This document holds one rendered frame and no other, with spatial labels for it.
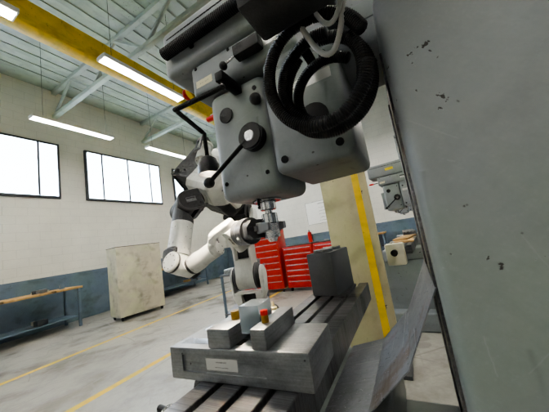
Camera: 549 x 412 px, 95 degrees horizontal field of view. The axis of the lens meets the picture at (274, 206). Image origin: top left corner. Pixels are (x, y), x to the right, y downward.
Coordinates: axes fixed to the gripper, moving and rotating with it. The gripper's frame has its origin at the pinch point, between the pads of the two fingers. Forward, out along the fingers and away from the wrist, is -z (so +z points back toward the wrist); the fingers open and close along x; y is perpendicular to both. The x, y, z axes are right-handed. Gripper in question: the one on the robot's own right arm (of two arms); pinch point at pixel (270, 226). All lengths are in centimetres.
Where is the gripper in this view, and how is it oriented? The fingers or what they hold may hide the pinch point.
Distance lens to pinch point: 73.5
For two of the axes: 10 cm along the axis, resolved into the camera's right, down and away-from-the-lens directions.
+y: 1.5, 9.8, -1.3
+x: 7.9, -0.4, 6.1
